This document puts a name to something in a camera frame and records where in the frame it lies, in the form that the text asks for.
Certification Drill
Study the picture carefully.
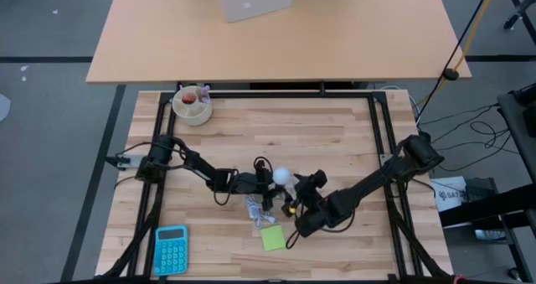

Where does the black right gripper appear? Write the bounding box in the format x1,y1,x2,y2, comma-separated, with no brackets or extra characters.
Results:
281,173,327,219

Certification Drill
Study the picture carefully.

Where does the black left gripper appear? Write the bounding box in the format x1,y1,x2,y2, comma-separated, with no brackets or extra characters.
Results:
234,171,279,212

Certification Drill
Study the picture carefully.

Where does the white lamp power cord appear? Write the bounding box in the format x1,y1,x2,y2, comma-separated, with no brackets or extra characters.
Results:
243,194,277,230

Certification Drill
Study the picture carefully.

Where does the white lightbulb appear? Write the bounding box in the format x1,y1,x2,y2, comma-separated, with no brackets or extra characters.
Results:
271,166,291,186

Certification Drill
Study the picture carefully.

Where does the green sticky note pad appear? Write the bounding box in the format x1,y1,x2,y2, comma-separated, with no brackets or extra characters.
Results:
259,224,287,252

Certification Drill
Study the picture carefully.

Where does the blue calculator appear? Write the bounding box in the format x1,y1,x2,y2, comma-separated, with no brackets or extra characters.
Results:
152,225,190,277

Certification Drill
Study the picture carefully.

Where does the white round desk organizer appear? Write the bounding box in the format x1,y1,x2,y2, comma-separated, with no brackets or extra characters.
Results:
171,85,214,127

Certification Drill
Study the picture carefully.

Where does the tan wooden desk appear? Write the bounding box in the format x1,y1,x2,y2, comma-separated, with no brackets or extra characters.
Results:
85,0,473,85

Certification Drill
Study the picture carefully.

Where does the white printed paper bag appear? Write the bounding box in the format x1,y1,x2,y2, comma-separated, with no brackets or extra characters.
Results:
430,175,468,213

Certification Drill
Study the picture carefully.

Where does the black side cart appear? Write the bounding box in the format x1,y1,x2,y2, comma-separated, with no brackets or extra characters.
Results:
435,82,536,284

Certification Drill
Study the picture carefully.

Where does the black office chair base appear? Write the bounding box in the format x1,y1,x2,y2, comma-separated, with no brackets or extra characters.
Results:
503,0,536,46

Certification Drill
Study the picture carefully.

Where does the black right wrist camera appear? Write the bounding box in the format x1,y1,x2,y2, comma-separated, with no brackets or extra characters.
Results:
309,169,329,189

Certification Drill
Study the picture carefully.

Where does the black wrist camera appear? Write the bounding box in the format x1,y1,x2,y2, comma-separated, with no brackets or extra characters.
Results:
252,156,275,180
309,169,329,189

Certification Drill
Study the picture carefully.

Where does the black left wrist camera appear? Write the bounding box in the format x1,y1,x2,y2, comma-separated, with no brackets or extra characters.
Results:
252,156,275,180

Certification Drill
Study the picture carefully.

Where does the black aluminium table frame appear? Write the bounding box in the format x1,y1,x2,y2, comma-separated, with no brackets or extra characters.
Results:
95,89,457,284

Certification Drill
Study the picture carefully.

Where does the grey arm base bracket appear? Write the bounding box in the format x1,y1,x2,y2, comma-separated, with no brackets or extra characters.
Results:
104,154,146,171

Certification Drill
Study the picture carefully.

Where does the thick dark cable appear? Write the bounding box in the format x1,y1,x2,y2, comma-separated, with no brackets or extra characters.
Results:
416,0,496,121

